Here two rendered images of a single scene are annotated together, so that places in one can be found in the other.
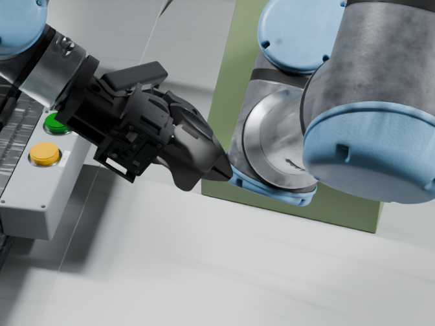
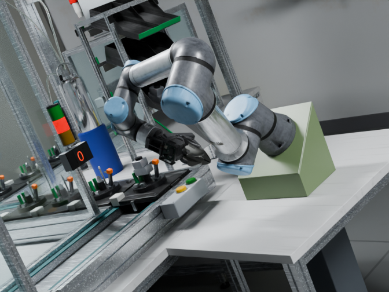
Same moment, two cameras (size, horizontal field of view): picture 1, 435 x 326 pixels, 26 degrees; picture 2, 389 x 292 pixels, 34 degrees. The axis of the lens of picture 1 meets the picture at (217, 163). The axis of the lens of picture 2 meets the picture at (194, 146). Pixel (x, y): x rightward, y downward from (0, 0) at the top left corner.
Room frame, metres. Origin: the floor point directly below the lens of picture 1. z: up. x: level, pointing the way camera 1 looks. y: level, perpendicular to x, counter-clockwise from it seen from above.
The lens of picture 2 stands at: (-0.92, -0.92, 1.62)
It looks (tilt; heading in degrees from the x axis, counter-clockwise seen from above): 13 degrees down; 29
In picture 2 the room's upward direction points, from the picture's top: 22 degrees counter-clockwise
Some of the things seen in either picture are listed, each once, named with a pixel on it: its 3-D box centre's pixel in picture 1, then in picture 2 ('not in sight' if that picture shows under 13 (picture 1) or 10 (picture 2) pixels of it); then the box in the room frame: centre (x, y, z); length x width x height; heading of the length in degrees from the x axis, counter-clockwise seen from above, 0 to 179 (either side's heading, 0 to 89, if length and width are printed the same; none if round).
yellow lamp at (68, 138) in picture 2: not in sight; (66, 137); (0.95, 0.59, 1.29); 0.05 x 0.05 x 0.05
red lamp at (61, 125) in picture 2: not in sight; (61, 125); (0.95, 0.59, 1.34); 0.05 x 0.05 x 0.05
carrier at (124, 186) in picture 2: not in sight; (101, 184); (1.16, 0.69, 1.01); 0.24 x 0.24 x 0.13; 81
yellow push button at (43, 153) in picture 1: (44, 155); (181, 190); (1.00, 0.24, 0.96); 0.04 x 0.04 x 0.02
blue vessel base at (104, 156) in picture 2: not in sight; (101, 151); (1.85, 1.13, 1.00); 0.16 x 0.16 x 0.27
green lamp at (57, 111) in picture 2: not in sight; (55, 112); (0.95, 0.59, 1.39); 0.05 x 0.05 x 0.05
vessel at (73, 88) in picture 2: not in sight; (76, 96); (1.85, 1.13, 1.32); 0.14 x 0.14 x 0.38
